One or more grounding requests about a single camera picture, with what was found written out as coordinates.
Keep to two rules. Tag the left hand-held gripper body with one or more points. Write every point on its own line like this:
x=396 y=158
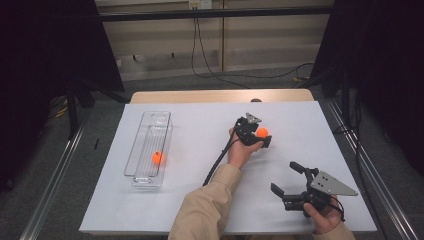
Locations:
x=246 y=130

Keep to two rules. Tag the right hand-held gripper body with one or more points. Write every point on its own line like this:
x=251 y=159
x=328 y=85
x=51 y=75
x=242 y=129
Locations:
x=330 y=186

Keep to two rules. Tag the orange ball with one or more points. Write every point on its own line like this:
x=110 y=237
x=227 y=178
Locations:
x=262 y=132
x=158 y=157

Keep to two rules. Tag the clear plastic container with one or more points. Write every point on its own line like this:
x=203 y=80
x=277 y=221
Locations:
x=146 y=143

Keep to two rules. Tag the person's left hand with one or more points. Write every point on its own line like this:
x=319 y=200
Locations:
x=241 y=153

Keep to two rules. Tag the person's right hand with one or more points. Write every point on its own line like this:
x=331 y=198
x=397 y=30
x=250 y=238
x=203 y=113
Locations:
x=322 y=220

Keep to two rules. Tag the small dark round object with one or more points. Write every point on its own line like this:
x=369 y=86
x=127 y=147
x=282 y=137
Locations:
x=256 y=100

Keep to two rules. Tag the white board sheet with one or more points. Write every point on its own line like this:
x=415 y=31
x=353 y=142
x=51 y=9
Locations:
x=200 y=116

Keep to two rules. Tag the wooden table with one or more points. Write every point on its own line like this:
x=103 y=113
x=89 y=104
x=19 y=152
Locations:
x=200 y=96

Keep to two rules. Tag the black metal stand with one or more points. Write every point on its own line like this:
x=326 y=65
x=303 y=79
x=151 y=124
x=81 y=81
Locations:
x=71 y=113
x=346 y=100

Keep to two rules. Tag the black horizontal bar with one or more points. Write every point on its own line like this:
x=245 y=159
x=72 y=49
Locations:
x=200 y=14

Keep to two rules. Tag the dark curtain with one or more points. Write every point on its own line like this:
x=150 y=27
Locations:
x=40 y=50
x=393 y=50

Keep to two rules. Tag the small black floor object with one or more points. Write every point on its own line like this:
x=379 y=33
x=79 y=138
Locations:
x=96 y=143

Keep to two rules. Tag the metal floor rail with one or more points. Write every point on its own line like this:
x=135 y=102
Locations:
x=50 y=191
x=368 y=166

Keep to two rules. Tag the white wall outlet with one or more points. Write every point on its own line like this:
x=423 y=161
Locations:
x=200 y=4

